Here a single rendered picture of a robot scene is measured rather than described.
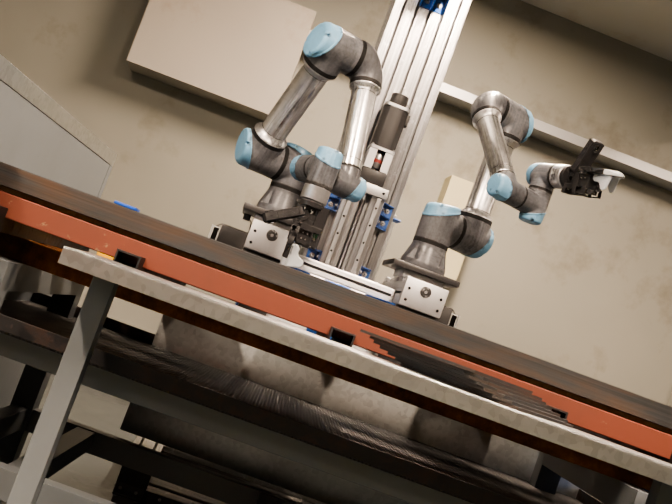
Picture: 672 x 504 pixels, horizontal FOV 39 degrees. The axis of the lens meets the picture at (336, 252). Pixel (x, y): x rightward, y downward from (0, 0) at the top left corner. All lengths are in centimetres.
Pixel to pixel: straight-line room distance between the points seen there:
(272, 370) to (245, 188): 341
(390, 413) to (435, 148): 365
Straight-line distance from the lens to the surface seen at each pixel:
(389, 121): 313
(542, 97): 642
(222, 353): 269
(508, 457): 277
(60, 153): 254
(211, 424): 193
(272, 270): 189
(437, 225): 301
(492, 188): 286
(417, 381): 159
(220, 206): 599
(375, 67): 280
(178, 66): 585
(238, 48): 587
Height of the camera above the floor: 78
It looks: 4 degrees up
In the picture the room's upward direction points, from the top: 20 degrees clockwise
